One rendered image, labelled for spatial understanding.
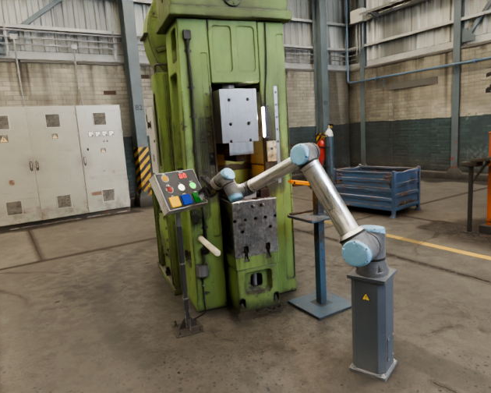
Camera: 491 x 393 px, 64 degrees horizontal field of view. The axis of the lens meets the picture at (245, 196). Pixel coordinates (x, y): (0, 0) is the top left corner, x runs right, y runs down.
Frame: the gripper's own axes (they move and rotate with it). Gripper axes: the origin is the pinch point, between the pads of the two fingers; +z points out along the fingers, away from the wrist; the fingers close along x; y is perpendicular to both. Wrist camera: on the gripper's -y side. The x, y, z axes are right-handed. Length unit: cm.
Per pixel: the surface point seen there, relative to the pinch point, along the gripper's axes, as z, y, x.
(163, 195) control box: 2.1, -5.5, -26.6
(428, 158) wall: 143, -18, 853
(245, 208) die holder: 2.7, 17.8, 39.5
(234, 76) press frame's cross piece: -34, -78, 53
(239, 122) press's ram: -27, -42, 44
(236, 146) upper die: -16, -26, 41
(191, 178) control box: 2.0, -13.7, 1.5
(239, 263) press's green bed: 27, 53, 33
